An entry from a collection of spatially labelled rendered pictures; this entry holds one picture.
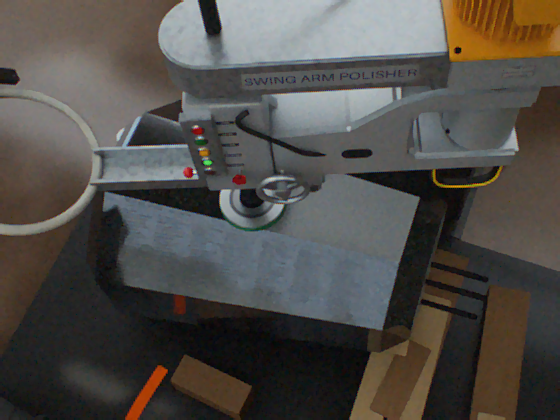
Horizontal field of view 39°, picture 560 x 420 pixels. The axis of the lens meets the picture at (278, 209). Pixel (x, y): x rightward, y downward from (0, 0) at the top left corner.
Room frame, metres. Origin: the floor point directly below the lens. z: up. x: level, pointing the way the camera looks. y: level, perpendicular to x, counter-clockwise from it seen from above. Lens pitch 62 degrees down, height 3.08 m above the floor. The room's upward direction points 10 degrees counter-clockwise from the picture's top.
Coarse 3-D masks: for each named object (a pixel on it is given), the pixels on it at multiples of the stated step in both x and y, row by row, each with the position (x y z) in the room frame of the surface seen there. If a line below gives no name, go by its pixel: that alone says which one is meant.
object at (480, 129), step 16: (448, 112) 1.12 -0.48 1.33; (464, 112) 1.07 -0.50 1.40; (480, 112) 1.05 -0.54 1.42; (496, 112) 1.04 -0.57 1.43; (512, 112) 1.05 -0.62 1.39; (448, 128) 1.11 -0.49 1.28; (464, 128) 1.07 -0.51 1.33; (480, 128) 1.05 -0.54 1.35; (496, 128) 1.04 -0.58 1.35; (512, 128) 1.07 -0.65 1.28; (464, 144) 1.06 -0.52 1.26; (480, 144) 1.04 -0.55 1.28; (496, 144) 1.04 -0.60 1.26
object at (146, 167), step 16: (112, 160) 1.33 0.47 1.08; (128, 160) 1.32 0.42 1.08; (144, 160) 1.31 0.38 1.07; (160, 160) 1.30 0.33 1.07; (176, 160) 1.29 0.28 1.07; (112, 176) 1.27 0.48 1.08; (128, 176) 1.26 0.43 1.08; (144, 176) 1.25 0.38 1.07; (160, 176) 1.24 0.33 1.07; (176, 176) 1.24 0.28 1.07
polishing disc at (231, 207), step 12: (228, 192) 1.26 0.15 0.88; (240, 192) 1.25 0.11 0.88; (228, 204) 1.22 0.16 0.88; (240, 204) 1.21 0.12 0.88; (264, 204) 1.20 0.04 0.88; (276, 204) 1.19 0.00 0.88; (228, 216) 1.18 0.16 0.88; (240, 216) 1.17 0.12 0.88; (252, 216) 1.16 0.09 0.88; (264, 216) 1.15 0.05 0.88; (276, 216) 1.15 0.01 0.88; (252, 228) 1.12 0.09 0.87
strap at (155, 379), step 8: (160, 368) 1.00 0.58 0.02; (152, 376) 0.97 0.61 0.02; (160, 376) 0.97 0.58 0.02; (152, 384) 0.94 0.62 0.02; (144, 392) 0.92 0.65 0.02; (152, 392) 0.91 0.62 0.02; (136, 400) 0.89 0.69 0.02; (144, 400) 0.88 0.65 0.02; (136, 408) 0.86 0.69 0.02; (128, 416) 0.83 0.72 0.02; (136, 416) 0.83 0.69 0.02
